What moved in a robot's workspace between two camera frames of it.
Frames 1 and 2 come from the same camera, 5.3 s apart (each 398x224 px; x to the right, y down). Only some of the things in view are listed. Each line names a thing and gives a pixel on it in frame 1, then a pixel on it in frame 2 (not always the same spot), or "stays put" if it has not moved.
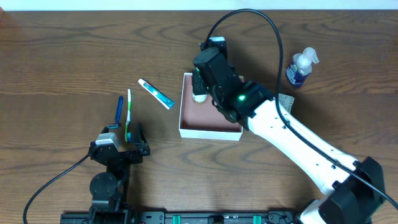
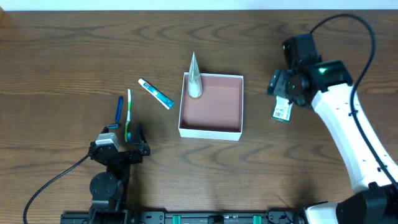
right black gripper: [199, 84] -> [280, 86]
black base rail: [189, 217] stays put
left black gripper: [125, 152] stays put
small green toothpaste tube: [156, 94] stays put
